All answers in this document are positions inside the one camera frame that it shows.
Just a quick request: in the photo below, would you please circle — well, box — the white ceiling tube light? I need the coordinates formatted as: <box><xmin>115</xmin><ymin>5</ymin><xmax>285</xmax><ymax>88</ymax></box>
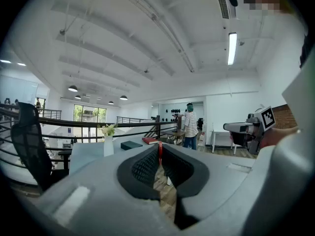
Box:
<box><xmin>227</xmin><ymin>32</ymin><xmax>238</xmax><ymax>65</ymax></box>

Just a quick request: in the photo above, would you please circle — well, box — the ceiling air vent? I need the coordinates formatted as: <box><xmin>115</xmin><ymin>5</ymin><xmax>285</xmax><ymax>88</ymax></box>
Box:
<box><xmin>213</xmin><ymin>0</ymin><xmax>239</xmax><ymax>19</ymax></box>

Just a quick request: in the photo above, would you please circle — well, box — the group of black wall fixtures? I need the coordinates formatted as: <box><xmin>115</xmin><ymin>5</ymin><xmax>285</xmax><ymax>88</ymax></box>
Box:
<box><xmin>165</xmin><ymin>108</ymin><xmax>188</xmax><ymax>122</ymax></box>

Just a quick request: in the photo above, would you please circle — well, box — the dark teal sliding drawer box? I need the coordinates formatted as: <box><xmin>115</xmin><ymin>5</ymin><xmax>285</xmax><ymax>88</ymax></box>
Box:
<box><xmin>120</xmin><ymin>141</ymin><xmax>143</xmax><ymax>151</ymax></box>

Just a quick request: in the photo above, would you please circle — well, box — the white ceramic vase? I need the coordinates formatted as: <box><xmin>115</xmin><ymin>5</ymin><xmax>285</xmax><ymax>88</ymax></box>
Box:
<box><xmin>103</xmin><ymin>135</ymin><xmax>115</xmax><ymax>157</ymax></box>

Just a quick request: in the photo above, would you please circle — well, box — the black metal railing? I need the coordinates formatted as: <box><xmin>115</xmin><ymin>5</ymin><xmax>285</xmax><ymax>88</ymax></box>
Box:
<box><xmin>0</xmin><ymin>103</ymin><xmax>182</xmax><ymax>189</ymax></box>

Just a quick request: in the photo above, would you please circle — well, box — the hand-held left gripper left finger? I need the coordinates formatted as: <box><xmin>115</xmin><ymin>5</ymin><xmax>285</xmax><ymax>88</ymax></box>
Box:
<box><xmin>40</xmin><ymin>145</ymin><xmax>182</xmax><ymax>236</ymax></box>

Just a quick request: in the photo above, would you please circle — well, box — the black mesh office chair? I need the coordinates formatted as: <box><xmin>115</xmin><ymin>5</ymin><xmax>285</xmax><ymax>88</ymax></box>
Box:
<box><xmin>10</xmin><ymin>102</ymin><xmax>72</xmax><ymax>193</ymax></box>

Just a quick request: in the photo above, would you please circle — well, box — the round wooden side table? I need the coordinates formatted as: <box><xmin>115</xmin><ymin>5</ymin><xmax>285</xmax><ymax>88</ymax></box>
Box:
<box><xmin>162</xmin><ymin>130</ymin><xmax>186</xmax><ymax>142</ymax></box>

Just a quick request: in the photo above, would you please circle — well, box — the white metal desk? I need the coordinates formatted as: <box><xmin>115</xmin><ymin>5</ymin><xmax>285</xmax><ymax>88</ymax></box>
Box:
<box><xmin>211</xmin><ymin>130</ymin><xmax>237</xmax><ymax>155</ymax></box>

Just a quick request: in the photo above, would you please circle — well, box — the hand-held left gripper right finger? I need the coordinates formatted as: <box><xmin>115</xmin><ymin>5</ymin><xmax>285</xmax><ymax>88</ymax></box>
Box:
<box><xmin>162</xmin><ymin>144</ymin><xmax>256</xmax><ymax>236</ymax></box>

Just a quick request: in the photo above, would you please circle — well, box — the person's right forearm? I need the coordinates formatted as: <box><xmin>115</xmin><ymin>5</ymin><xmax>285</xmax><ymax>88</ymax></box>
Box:
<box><xmin>260</xmin><ymin>126</ymin><xmax>300</xmax><ymax>150</ymax></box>

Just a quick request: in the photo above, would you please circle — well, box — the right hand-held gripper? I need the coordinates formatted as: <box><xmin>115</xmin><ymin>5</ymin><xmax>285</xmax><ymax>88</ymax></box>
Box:
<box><xmin>223</xmin><ymin>106</ymin><xmax>276</xmax><ymax>155</ymax></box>

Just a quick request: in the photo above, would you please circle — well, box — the yellow artificial flower bouquet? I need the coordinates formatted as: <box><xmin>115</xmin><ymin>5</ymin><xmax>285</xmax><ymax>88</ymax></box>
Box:
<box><xmin>97</xmin><ymin>123</ymin><xmax>118</xmax><ymax>137</ymax></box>

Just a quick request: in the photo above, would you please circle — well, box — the large glass window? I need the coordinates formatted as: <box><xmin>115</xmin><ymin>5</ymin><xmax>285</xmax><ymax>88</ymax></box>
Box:
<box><xmin>73</xmin><ymin>104</ymin><xmax>107</xmax><ymax>142</ymax></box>

